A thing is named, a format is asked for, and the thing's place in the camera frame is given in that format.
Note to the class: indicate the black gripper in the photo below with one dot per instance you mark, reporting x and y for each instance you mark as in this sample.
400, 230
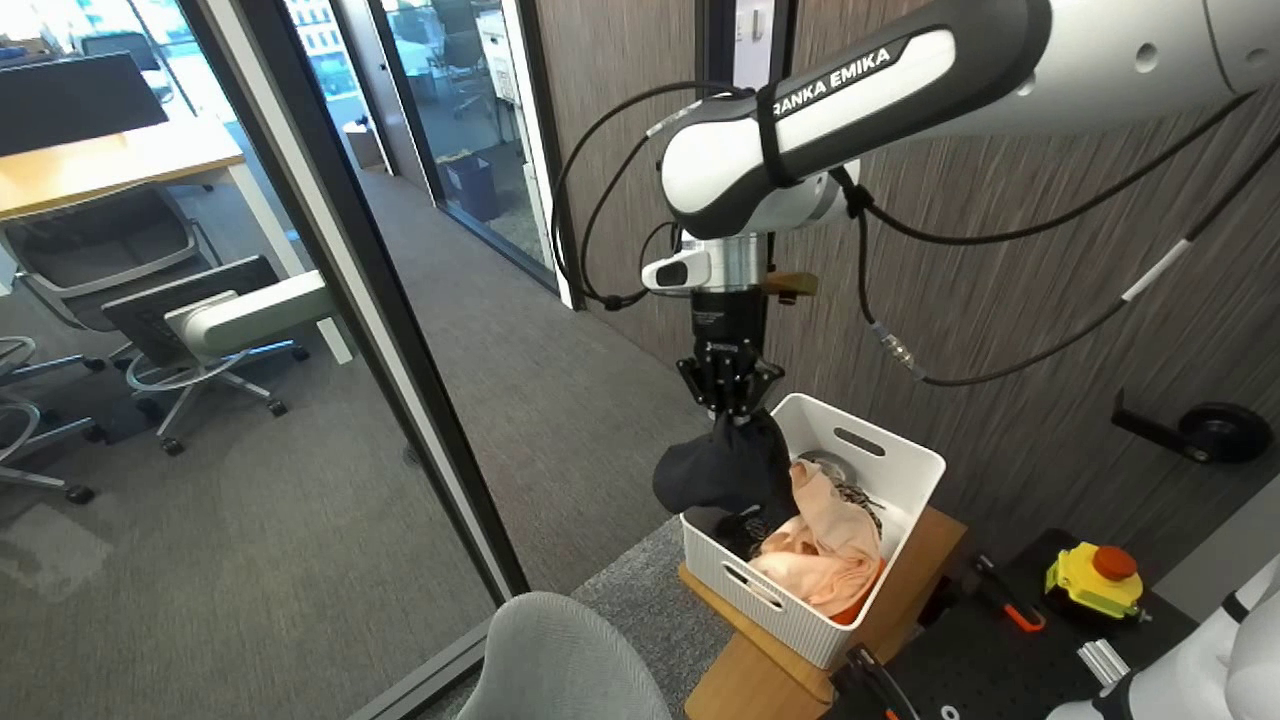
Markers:
730, 324

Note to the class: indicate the black clothing garment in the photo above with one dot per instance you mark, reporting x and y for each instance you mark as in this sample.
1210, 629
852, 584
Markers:
715, 475

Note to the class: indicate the peach pink cloth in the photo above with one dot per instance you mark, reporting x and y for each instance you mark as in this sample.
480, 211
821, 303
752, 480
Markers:
827, 560

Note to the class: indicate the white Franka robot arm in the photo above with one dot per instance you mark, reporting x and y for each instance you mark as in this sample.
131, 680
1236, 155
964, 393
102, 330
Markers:
933, 64

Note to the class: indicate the white plastic storage bin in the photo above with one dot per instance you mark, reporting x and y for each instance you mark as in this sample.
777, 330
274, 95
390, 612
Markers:
884, 532

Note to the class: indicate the grey chair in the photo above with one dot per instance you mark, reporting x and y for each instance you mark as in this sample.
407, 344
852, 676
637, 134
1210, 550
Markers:
563, 661

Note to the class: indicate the dark speckled patterned cloth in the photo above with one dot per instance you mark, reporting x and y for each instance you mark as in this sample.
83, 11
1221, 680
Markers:
852, 480

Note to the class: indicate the wooden stool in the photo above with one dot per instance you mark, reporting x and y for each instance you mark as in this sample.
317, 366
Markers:
933, 550

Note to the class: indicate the black pole white label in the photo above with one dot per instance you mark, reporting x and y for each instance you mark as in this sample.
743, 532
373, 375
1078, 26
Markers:
725, 42

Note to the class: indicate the black framed glass door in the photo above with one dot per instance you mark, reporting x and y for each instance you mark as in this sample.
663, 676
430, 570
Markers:
462, 134

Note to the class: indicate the black perforated breadboard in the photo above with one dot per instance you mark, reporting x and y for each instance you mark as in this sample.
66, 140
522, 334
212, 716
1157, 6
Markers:
1002, 680

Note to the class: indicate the yellow emergency stop button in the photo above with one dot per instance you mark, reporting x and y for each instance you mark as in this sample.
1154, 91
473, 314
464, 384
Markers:
1093, 579

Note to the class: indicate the silver aluminium extrusion piece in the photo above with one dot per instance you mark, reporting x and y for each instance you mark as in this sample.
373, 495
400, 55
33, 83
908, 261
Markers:
1107, 661

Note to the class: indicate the white desk wooden top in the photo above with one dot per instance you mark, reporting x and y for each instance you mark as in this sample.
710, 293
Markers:
104, 161

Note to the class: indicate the black monitor screen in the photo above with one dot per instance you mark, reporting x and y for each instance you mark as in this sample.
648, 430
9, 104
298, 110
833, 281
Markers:
83, 95

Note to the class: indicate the black glass wall post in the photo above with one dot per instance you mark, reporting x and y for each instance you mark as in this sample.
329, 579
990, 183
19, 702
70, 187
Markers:
373, 334

